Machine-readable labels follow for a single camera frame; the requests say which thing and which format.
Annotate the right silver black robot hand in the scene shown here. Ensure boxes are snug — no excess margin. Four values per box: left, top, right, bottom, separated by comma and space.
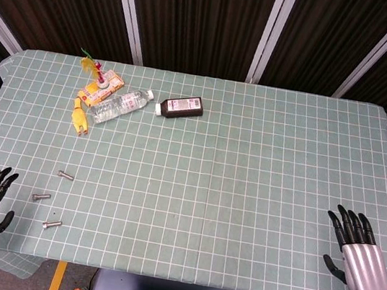
316, 203, 387, 290

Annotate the metal bolt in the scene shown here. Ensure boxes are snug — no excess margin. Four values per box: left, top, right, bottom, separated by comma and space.
31, 191, 52, 203
57, 170, 76, 182
41, 217, 63, 232

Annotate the yellow floor tape strip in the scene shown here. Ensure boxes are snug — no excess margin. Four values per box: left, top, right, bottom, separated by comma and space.
47, 260, 68, 290

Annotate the yellow rubber chicken toy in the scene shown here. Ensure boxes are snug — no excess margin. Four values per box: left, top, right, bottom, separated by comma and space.
68, 96, 94, 137

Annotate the yellow cardboard snack box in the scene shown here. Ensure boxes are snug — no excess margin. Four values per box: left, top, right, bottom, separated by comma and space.
76, 66, 126, 112

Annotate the green checkered tablecloth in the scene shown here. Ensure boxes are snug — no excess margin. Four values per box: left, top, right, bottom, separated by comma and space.
0, 44, 387, 290

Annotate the clear plastic water bottle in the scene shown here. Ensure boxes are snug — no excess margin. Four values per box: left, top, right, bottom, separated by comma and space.
88, 81, 157, 133

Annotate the dark brown bottle white cap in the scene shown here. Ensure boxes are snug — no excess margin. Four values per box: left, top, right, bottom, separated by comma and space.
153, 90, 207, 124

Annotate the white partition frame post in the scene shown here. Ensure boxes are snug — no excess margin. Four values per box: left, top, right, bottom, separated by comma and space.
0, 0, 30, 56
331, 0, 387, 106
98, 0, 153, 67
245, 0, 298, 89

